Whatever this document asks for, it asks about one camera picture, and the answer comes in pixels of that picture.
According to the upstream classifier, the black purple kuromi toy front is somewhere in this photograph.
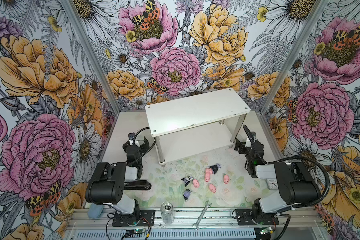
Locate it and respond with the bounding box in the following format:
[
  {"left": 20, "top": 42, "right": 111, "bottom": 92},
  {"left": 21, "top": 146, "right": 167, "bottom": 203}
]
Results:
[{"left": 183, "top": 189, "right": 192, "bottom": 201}]

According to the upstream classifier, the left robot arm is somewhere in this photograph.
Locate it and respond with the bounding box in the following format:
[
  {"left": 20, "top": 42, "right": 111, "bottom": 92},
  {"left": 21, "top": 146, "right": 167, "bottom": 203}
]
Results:
[{"left": 85, "top": 131, "right": 154, "bottom": 218}]

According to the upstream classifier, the pink pig toy left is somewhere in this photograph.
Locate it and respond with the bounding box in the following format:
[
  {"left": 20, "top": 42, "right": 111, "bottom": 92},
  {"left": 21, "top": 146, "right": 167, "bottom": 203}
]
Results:
[{"left": 192, "top": 179, "right": 200, "bottom": 188}]

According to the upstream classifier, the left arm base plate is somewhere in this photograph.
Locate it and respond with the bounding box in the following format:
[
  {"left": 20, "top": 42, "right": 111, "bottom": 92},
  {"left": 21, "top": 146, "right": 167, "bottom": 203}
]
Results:
[{"left": 112, "top": 210, "right": 156, "bottom": 227}]

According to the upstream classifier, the silver drink can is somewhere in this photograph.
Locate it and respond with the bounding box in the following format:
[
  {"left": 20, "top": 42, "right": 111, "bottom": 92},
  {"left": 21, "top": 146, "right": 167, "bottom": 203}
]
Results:
[{"left": 161, "top": 201, "right": 175, "bottom": 225}]

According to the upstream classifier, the green circuit board right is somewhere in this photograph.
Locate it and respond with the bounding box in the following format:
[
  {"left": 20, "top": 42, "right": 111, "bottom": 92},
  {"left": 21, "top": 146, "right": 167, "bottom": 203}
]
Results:
[{"left": 259, "top": 227, "right": 274, "bottom": 235}]

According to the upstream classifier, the pink pig toy upper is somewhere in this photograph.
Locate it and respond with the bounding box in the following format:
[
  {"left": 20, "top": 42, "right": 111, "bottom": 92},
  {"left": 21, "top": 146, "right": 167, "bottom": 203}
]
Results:
[{"left": 205, "top": 168, "right": 214, "bottom": 182}]

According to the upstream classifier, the black purple kuromi toy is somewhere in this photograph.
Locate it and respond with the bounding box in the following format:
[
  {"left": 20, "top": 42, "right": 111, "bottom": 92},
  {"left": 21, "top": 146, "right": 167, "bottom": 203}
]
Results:
[
  {"left": 209, "top": 164, "right": 221, "bottom": 175},
  {"left": 183, "top": 189, "right": 192, "bottom": 201}
]

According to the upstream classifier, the green circuit board left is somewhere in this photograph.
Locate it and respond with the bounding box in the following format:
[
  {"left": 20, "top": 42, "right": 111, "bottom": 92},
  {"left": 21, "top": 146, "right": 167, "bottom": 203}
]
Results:
[{"left": 125, "top": 229, "right": 149, "bottom": 238}]

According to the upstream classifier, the aluminium front rail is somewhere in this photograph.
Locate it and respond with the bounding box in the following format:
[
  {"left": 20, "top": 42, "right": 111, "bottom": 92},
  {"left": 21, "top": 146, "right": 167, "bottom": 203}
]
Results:
[{"left": 67, "top": 207, "right": 322, "bottom": 230}]

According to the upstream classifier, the black white kuromi toy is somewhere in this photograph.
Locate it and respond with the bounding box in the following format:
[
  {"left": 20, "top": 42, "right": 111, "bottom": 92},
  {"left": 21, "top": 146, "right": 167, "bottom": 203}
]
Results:
[{"left": 181, "top": 176, "right": 194, "bottom": 187}]

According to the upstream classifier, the pink pig toy right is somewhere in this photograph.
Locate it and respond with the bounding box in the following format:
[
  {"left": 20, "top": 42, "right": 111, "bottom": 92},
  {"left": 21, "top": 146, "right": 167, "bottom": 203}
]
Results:
[{"left": 223, "top": 174, "right": 230, "bottom": 184}]

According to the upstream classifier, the silver wrench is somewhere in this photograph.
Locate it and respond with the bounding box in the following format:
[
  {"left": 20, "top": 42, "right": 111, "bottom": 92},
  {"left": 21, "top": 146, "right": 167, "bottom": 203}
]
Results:
[{"left": 193, "top": 201, "right": 212, "bottom": 231}]

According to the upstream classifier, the pink pig toy lower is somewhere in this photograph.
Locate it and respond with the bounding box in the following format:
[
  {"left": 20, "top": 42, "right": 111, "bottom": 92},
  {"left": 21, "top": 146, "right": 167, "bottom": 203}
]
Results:
[{"left": 209, "top": 184, "right": 217, "bottom": 193}]

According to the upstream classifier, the green circuit board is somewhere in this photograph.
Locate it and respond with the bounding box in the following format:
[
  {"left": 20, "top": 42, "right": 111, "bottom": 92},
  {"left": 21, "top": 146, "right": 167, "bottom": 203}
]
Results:
[
  {"left": 259, "top": 227, "right": 274, "bottom": 235},
  {"left": 125, "top": 229, "right": 149, "bottom": 238}
]

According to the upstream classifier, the small white clock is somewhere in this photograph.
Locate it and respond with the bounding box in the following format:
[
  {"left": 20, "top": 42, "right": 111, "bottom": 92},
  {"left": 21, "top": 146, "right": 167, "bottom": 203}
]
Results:
[{"left": 267, "top": 179, "right": 278, "bottom": 190}]

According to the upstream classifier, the black purple kuromi toy back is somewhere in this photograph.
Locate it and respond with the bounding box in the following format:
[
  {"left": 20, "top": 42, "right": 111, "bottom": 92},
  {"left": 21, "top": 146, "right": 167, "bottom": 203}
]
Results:
[{"left": 209, "top": 164, "right": 221, "bottom": 175}]

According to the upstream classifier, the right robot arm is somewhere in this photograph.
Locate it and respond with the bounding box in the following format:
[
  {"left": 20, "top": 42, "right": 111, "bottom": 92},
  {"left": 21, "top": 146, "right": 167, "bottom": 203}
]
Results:
[{"left": 232, "top": 126, "right": 331, "bottom": 225}]

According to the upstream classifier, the white two-tier shelf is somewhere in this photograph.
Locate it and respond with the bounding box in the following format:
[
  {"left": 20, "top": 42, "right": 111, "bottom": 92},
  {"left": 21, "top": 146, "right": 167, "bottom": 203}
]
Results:
[{"left": 145, "top": 88, "right": 251, "bottom": 165}]

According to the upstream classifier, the blue grey sponge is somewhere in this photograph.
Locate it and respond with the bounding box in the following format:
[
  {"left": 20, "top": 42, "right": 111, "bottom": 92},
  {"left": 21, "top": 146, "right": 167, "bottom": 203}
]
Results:
[{"left": 88, "top": 204, "right": 105, "bottom": 219}]

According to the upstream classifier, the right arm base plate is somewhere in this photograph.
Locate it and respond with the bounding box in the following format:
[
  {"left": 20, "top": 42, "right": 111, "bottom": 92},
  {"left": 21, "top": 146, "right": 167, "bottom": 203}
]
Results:
[{"left": 232, "top": 209, "right": 280, "bottom": 226}]

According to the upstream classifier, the pink pig toy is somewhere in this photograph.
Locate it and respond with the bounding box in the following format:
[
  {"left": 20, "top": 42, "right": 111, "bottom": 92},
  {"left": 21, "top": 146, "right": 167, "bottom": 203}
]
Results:
[
  {"left": 192, "top": 179, "right": 200, "bottom": 188},
  {"left": 205, "top": 168, "right": 214, "bottom": 182},
  {"left": 223, "top": 174, "right": 230, "bottom": 184},
  {"left": 209, "top": 184, "right": 217, "bottom": 193}
]

